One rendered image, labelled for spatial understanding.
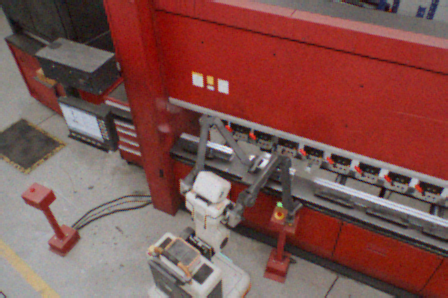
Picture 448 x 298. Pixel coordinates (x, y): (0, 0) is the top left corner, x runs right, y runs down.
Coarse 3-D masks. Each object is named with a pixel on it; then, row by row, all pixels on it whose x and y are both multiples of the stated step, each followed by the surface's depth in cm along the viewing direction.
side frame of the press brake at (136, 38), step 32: (128, 0) 254; (128, 32) 272; (128, 64) 293; (160, 64) 303; (128, 96) 318; (160, 96) 317; (160, 128) 333; (192, 128) 390; (160, 160) 357; (160, 192) 394
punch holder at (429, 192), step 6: (420, 180) 270; (420, 186) 273; (426, 186) 270; (432, 186) 268; (438, 186) 266; (414, 192) 278; (426, 192) 274; (432, 192) 271; (438, 192) 269; (420, 198) 279; (426, 198) 277; (432, 198) 274; (438, 198) 272
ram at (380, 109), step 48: (192, 48) 284; (240, 48) 265; (288, 48) 249; (192, 96) 316; (240, 96) 293; (288, 96) 273; (336, 96) 256; (384, 96) 241; (432, 96) 227; (336, 144) 282; (384, 144) 264; (432, 144) 248
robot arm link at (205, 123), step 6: (204, 120) 286; (210, 120) 287; (204, 126) 287; (204, 132) 288; (204, 138) 289; (198, 144) 292; (204, 144) 289; (198, 150) 290; (204, 150) 290; (198, 156) 290; (204, 156) 290; (198, 162) 289; (204, 162) 290; (198, 168) 288; (204, 168) 290
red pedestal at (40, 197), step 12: (24, 192) 340; (36, 192) 340; (48, 192) 339; (36, 204) 335; (48, 204) 343; (48, 216) 359; (60, 228) 379; (72, 228) 394; (48, 240) 386; (60, 240) 385; (72, 240) 391; (60, 252) 389
